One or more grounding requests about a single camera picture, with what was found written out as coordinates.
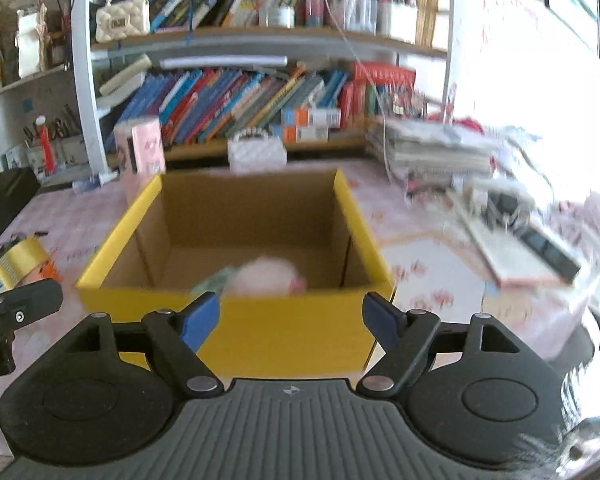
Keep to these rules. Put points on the white paper package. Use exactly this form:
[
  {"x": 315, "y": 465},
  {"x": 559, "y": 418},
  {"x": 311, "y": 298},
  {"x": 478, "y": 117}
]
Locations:
[{"x": 31, "y": 42}]

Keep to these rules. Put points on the white thick book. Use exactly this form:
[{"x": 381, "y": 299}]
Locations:
[{"x": 122, "y": 80}]

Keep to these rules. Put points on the pink checked tablecloth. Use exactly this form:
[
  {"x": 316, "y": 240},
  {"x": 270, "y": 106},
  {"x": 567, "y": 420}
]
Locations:
[{"x": 430, "y": 280}]

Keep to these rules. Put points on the white wooden bookshelf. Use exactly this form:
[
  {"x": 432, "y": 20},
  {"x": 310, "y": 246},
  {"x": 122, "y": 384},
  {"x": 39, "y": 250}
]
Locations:
[{"x": 87, "y": 110}]

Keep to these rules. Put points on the white round jar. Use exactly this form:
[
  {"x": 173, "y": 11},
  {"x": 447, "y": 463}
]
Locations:
[{"x": 281, "y": 17}]

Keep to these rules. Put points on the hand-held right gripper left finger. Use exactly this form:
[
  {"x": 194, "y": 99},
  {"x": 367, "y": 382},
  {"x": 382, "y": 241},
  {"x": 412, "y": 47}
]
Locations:
[{"x": 200, "y": 317}]

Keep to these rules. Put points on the pink carton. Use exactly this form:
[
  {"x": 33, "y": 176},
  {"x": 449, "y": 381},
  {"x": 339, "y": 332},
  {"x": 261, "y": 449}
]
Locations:
[{"x": 147, "y": 147}]

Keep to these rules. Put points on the orange white small carton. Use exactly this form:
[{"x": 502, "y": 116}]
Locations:
[{"x": 312, "y": 116}]

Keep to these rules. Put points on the yellow cardboard box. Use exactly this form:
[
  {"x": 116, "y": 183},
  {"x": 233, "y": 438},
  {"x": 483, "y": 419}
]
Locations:
[{"x": 280, "y": 330}]

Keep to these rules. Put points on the window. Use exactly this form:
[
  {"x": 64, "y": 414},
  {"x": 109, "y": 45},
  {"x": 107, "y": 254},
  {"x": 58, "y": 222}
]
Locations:
[{"x": 555, "y": 0}]

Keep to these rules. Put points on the red tube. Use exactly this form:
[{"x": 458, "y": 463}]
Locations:
[{"x": 45, "y": 145}]

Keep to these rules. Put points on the stack of magazines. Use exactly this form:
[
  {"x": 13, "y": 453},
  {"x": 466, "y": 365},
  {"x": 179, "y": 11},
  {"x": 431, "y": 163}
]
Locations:
[{"x": 430, "y": 147}]

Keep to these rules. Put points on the row of yellow booklets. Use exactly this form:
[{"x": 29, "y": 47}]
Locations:
[{"x": 430, "y": 5}]

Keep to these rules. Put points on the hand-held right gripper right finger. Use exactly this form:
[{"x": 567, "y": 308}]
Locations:
[{"x": 382, "y": 322}]

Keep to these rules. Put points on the small orange item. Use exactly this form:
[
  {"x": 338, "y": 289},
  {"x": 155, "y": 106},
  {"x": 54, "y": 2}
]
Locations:
[{"x": 50, "y": 272}]

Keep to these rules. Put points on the black rectangular device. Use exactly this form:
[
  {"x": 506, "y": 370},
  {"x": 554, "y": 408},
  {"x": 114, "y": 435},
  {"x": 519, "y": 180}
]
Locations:
[{"x": 552, "y": 250}]

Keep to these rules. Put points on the pink plush toy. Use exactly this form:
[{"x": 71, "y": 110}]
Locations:
[{"x": 265, "y": 275}]

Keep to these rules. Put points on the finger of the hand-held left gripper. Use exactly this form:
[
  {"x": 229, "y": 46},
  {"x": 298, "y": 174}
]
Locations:
[{"x": 30, "y": 300}]

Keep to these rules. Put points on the desk organiser with pens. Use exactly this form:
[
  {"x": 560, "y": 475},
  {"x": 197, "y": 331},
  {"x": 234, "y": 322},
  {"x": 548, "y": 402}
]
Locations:
[{"x": 70, "y": 147}]

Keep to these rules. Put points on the white rolled paper tube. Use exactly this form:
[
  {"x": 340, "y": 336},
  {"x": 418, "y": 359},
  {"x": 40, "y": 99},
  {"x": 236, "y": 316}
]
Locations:
[{"x": 220, "y": 62}]

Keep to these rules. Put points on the white quilted purse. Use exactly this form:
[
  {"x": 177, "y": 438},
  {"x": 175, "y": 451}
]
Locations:
[{"x": 257, "y": 152}]

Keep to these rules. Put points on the gold ribbon roll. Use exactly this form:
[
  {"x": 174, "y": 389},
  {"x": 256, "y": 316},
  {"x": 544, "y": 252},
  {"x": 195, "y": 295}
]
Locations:
[{"x": 20, "y": 260}]

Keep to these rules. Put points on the white pen holder with pens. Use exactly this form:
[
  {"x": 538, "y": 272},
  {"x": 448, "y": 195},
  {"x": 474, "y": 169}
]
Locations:
[{"x": 397, "y": 22}]

